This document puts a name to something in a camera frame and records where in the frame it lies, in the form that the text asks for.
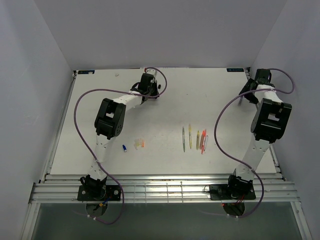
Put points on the red gel pen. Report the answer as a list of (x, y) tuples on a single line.
[(205, 135)]

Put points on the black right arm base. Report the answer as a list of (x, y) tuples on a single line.
[(223, 192)]

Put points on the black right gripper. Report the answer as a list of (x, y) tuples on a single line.
[(246, 86)]

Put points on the yellow gel pen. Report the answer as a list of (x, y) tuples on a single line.
[(190, 136)]

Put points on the purple gel pen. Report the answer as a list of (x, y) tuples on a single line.
[(240, 101)]

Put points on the right blue corner label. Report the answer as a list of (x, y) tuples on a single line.
[(235, 70)]

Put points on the yellow highlighter pen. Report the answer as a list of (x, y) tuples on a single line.
[(198, 140)]

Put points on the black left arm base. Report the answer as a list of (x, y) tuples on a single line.
[(111, 192)]

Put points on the blue gel pen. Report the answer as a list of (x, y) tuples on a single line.
[(205, 143)]

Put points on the blue pen cap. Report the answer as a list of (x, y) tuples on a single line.
[(124, 148)]

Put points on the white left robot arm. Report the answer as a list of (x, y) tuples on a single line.
[(109, 123)]

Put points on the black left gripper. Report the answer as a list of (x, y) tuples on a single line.
[(156, 94)]

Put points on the aluminium front frame rails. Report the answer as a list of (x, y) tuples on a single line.
[(167, 189)]

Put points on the orange highlighter pen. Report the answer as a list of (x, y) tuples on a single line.
[(202, 140)]

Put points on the left blue corner label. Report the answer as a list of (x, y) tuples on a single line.
[(85, 72)]

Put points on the blue corner label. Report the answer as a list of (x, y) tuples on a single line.
[(235, 70), (85, 72)]

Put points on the green gel pen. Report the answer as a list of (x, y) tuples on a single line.
[(183, 139)]

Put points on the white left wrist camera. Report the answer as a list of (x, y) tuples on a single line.
[(151, 71)]

